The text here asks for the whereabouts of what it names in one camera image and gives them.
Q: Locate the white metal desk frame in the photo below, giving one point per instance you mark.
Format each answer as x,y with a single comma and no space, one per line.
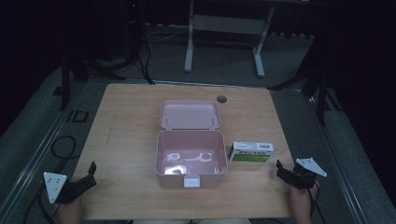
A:
227,24

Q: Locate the black equipment tower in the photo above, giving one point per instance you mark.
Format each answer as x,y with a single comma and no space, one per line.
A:
134,28

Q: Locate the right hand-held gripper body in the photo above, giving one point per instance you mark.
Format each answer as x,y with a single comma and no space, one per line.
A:
303,177

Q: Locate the pink storage box with lid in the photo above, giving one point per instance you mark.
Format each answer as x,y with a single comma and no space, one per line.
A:
190,146

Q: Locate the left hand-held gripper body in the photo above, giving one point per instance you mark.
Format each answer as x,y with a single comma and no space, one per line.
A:
55,185

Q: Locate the round grey table grommet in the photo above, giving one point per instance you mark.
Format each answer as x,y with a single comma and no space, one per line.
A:
221,99

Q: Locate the black tripod stand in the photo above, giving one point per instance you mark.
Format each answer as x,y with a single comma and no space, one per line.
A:
320,90
66,81

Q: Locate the white and green medicine box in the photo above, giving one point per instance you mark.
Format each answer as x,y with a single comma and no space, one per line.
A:
250,152

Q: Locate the person's right hand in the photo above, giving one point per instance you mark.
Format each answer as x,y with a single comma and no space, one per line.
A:
302,200

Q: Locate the person's left hand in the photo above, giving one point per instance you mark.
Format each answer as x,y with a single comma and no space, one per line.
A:
70,211

